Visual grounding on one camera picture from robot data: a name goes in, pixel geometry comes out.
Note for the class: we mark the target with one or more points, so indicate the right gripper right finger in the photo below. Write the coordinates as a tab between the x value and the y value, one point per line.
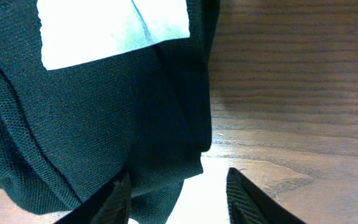
248	204

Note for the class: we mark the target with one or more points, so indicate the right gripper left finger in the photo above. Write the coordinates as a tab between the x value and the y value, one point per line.
111	204

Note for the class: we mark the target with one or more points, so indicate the black t-shirt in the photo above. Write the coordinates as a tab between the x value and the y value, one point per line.
91	89

